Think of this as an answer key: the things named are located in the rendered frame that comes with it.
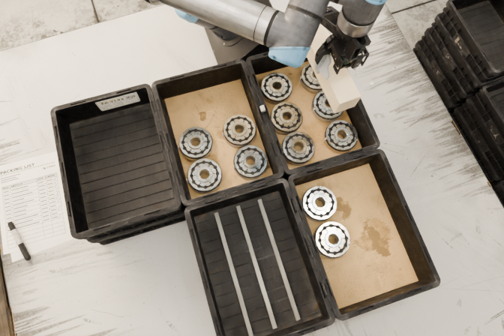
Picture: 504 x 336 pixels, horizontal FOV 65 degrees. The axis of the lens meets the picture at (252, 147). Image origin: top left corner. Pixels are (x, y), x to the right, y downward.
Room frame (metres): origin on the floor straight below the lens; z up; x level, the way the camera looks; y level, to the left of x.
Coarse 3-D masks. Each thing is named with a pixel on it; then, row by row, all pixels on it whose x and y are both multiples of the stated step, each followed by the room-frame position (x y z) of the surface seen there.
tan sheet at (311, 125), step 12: (276, 72) 0.68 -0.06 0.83; (288, 72) 0.68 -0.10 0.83; (300, 72) 0.69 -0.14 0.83; (300, 84) 0.64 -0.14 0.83; (300, 96) 0.60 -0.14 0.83; (312, 96) 0.60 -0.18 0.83; (300, 108) 0.55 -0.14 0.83; (312, 120) 0.52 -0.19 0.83; (336, 120) 0.53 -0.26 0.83; (348, 120) 0.53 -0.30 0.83; (276, 132) 0.46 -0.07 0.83; (312, 132) 0.47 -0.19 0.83; (324, 144) 0.44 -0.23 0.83; (360, 144) 0.45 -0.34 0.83; (324, 156) 0.40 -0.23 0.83
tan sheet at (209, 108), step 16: (240, 80) 0.63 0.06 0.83; (176, 96) 0.55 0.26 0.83; (192, 96) 0.56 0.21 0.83; (208, 96) 0.56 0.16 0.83; (224, 96) 0.57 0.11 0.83; (240, 96) 0.57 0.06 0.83; (176, 112) 0.49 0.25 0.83; (192, 112) 0.50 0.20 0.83; (208, 112) 0.50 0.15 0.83; (224, 112) 0.51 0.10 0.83; (240, 112) 0.52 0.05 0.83; (176, 128) 0.44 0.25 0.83; (208, 128) 0.45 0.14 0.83; (240, 128) 0.46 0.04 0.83; (256, 128) 0.47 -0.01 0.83; (176, 144) 0.39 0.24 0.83; (192, 144) 0.39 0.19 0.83; (224, 144) 0.40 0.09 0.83; (256, 144) 0.41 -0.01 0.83; (192, 160) 0.34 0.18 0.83; (224, 160) 0.35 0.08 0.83; (224, 176) 0.30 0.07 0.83; (192, 192) 0.24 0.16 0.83
